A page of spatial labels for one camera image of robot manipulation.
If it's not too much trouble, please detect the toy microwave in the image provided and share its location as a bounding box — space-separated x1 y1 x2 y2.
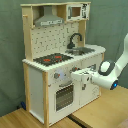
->
66 3 90 21

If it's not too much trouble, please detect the grey range hood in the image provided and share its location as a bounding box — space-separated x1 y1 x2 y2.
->
35 5 64 27

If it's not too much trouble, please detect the red left stove knob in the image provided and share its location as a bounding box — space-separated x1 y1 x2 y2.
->
54 73 60 79

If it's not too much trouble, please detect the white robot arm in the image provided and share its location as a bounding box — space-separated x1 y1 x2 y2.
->
71 34 128 90

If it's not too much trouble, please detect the black toy faucet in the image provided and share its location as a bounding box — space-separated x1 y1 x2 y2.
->
67 33 83 49

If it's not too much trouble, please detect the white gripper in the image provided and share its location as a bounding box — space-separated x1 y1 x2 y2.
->
71 68 93 84

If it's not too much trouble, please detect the toy oven door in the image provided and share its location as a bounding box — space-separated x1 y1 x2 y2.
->
56 85 74 111

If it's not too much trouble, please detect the wooden toy kitchen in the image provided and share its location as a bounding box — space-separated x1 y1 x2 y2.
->
22 2 105 127

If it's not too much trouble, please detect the grey toy sink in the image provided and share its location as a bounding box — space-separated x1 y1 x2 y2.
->
66 47 94 56

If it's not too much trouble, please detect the black toy stovetop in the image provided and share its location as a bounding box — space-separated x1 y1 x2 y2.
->
34 53 70 66

